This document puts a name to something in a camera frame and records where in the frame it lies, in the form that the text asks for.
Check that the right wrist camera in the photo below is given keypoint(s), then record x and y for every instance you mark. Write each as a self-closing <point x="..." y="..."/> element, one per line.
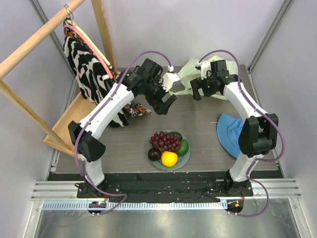
<point x="205" y="68"/>

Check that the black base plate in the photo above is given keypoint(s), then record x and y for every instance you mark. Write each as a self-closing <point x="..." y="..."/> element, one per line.
<point x="185" y="187"/>

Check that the fake dark plum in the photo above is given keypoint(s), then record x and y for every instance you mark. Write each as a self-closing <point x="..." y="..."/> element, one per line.
<point x="154" y="154"/>

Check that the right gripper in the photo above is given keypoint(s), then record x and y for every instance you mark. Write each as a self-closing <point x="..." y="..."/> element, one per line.
<point x="198" y="88"/>

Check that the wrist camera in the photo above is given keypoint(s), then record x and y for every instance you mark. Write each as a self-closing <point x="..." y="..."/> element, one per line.
<point x="169" y="79"/>
<point x="205" y="68"/>

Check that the cream clothes hanger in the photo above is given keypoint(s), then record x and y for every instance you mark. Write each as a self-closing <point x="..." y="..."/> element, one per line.
<point x="99" y="53"/>

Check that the fake purple grape bunch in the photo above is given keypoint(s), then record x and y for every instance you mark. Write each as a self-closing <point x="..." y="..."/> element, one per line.
<point x="164" y="141"/>

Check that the fake yellow fruit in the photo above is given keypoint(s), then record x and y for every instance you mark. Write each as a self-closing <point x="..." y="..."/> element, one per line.
<point x="169" y="159"/>

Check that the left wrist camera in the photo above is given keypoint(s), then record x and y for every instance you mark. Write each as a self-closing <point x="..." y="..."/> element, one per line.
<point x="169" y="79"/>

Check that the pink clothes hanger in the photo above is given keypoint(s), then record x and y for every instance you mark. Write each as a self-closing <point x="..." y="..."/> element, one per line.
<point x="89" y="47"/>

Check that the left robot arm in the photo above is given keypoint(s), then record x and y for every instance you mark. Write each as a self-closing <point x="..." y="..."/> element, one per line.
<point x="148" y="80"/>

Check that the fake dark green avocado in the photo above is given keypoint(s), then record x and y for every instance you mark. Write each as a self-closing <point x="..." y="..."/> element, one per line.
<point x="176" y="134"/>

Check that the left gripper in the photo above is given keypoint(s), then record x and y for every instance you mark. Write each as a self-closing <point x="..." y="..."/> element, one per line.
<point x="162" y="109"/>

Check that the wooden clothes rack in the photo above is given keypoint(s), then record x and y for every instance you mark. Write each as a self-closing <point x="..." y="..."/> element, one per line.
<point x="42" y="80"/>

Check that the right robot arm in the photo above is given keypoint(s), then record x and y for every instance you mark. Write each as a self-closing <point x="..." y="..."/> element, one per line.
<point x="259" y="132"/>

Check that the pale green plastic bag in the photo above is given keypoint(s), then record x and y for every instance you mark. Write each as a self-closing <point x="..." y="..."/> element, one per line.
<point x="188" y="72"/>

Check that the black white patterned garment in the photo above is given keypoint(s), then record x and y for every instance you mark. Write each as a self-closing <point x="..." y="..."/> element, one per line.
<point x="91" y="76"/>

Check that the fake green fruit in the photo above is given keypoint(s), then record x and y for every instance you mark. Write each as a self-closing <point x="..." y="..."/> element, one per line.
<point x="183" y="147"/>

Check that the blue cloth hat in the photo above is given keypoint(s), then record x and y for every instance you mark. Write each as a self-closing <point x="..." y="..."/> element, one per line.
<point x="228" y="131"/>

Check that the white cable duct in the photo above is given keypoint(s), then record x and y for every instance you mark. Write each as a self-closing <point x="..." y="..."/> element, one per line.
<point x="99" y="205"/>

